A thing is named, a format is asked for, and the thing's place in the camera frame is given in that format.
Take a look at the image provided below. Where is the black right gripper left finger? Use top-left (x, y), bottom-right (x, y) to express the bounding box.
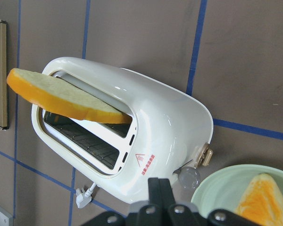
top-left (131, 178), bottom-right (162, 226)

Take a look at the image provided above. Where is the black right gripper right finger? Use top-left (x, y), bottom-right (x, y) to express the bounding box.
top-left (159, 178), bottom-right (191, 226)

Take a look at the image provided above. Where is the white two-slot toaster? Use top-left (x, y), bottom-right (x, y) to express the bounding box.
top-left (32, 57), bottom-right (213, 203)

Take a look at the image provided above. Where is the bread slice in toaster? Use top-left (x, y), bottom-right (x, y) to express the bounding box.
top-left (7, 68), bottom-right (132, 124)

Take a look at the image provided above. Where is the light green plate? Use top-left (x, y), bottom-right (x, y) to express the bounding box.
top-left (191, 164), bottom-right (283, 218)

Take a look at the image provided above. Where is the toast piece on plate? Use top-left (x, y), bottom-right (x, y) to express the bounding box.
top-left (234, 173), bottom-right (283, 226)

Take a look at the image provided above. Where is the white toaster power cable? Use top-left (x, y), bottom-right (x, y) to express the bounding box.
top-left (75, 182), bottom-right (97, 209)

